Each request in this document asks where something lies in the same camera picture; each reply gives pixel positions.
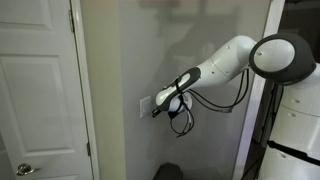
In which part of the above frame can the silver door knob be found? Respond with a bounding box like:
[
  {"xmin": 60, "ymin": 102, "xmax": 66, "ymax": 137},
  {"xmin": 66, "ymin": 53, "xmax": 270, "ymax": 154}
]
[{"xmin": 15, "ymin": 162, "xmax": 36, "ymax": 177}]

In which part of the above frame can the white panel door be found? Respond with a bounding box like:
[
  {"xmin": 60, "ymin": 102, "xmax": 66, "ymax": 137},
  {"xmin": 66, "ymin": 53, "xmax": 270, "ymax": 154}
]
[{"xmin": 0, "ymin": 0, "xmax": 94, "ymax": 180}]

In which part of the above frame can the long black arm cable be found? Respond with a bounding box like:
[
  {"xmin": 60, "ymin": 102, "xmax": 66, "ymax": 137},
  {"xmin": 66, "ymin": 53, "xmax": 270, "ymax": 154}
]
[{"xmin": 188, "ymin": 68, "xmax": 251, "ymax": 113}]

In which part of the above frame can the white doorway corner trim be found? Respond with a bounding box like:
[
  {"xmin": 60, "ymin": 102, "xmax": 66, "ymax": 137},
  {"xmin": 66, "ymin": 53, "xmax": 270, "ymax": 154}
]
[{"xmin": 232, "ymin": 0, "xmax": 286, "ymax": 180}]

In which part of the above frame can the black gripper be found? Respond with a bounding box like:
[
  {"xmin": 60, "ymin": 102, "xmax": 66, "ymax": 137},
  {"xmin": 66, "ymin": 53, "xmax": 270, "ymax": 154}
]
[{"xmin": 152, "ymin": 105, "xmax": 172, "ymax": 119}]

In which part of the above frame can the white door frame trim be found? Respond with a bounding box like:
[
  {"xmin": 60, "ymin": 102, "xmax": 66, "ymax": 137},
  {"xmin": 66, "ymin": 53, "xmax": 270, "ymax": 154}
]
[{"xmin": 70, "ymin": 0, "xmax": 101, "ymax": 180}]

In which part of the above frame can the black wrist cable bundle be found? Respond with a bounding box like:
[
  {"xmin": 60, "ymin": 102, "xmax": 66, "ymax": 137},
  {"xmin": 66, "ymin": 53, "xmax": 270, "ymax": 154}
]
[{"xmin": 169, "ymin": 77, "xmax": 196, "ymax": 139}]

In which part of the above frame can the black strap on robot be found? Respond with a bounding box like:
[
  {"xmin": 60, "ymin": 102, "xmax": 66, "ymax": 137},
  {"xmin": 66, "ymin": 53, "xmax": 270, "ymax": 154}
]
[{"xmin": 266, "ymin": 140, "xmax": 320, "ymax": 167}]

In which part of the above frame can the white double switch wall plate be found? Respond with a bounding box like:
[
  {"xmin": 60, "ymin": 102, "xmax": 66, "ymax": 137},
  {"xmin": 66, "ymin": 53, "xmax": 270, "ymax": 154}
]
[{"xmin": 139, "ymin": 95, "xmax": 153, "ymax": 119}]

